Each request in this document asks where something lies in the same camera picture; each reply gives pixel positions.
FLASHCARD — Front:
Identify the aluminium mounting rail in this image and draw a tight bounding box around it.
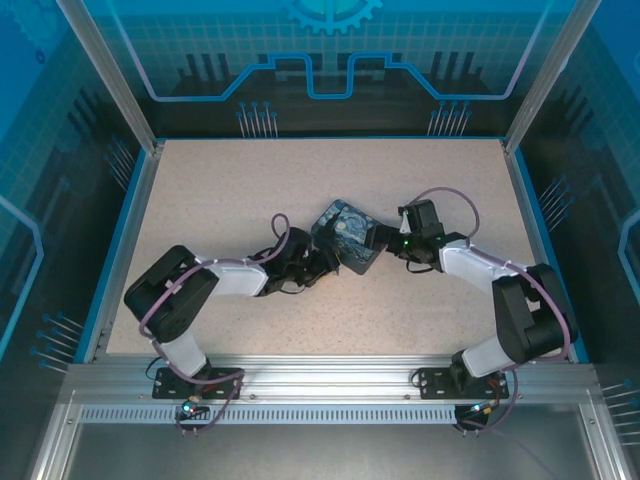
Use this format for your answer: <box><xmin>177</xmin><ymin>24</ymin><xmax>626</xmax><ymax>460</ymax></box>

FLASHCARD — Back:
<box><xmin>64</xmin><ymin>353</ymin><xmax>599</xmax><ymax>401</ymax></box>

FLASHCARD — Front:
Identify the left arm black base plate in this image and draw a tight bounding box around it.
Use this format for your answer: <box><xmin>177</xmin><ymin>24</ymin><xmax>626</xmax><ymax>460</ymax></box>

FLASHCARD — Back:
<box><xmin>152</xmin><ymin>366</ymin><xmax>245</xmax><ymax>401</ymax></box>

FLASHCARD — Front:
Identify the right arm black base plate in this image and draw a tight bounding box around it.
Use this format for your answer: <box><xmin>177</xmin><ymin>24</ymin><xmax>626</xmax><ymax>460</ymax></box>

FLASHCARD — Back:
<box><xmin>414</xmin><ymin>367</ymin><xmax>511</xmax><ymax>401</ymax></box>

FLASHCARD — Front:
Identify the aluminium frame post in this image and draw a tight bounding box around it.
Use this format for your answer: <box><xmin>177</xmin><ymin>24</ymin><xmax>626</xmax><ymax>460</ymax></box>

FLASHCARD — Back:
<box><xmin>55</xmin><ymin>0</ymin><xmax>164</xmax><ymax>154</ymax></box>
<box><xmin>502</xmin><ymin>0</ymin><xmax>604</xmax><ymax>154</ymax></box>

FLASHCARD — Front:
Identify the slotted grey cable duct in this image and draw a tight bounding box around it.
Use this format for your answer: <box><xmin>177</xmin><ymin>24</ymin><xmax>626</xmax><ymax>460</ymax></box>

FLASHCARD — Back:
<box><xmin>79</xmin><ymin>407</ymin><xmax>459</xmax><ymax>425</ymax></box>

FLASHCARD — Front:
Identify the grey metal sheet panel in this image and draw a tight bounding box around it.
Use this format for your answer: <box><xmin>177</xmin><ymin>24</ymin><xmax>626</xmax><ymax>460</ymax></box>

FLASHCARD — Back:
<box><xmin>62</xmin><ymin>424</ymin><xmax>604</xmax><ymax>480</ymax></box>

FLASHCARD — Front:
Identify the aluminium frame strut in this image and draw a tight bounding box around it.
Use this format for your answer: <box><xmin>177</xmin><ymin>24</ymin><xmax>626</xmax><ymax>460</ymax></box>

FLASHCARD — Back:
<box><xmin>28</xmin><ymin>392</ymin><xmax>76</xmax><ymax>480</ymax></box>
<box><xmin>579</xmin><ymin>402</ymin><xmax>624</xmax><ymax>480</ymax></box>

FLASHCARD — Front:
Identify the aluminium table side rail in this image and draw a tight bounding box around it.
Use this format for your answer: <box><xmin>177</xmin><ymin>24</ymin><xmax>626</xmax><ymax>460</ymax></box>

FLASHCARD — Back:
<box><xmin>92</xmin><ymin>142</ymin><xmax>165</xmax><ymax>362</ymax></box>

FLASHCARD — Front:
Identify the blue table border strip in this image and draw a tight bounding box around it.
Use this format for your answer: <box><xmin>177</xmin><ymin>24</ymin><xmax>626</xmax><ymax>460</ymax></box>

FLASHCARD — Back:
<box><xmin>74</xmin><ymin>149</ymin><xmax>154</xmax><ymax>364</ymax></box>
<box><xmin>514</xmin><ymin>148</ymin><xmax>594</xmax><ymax>364</ymax></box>

